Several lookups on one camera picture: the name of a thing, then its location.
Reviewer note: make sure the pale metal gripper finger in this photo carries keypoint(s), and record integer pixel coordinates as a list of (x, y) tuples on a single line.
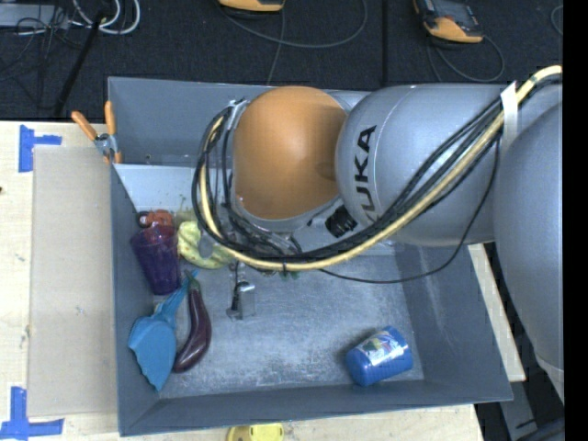
[(248, 299), (233, 308)]

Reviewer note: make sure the purple toy eggplant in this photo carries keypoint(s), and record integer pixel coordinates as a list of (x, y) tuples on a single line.
[(198, 329)]

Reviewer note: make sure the grey metal bin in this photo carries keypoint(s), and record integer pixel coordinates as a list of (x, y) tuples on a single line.
[(303, 329)]

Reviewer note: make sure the yellow-green toy squash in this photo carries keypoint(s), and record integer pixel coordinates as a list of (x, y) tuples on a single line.
[(190, 246)]

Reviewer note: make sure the blue plastic scoop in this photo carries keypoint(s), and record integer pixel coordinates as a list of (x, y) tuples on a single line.
[(154, 347)]

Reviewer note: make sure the purple plastic cup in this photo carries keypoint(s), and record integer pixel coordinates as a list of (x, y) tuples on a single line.
[(158, 260)]

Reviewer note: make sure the orange toy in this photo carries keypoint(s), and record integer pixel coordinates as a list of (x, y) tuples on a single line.
[(158, 218)]

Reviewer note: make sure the blue can with label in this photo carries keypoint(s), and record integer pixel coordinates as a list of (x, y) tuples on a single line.
[(379, 356)]

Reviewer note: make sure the brown cardboard board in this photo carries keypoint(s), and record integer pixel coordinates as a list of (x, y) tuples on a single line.
[(69, 283)]

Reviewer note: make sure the black cylinder on white bracket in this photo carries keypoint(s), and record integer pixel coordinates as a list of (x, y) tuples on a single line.
[(341, 222)]

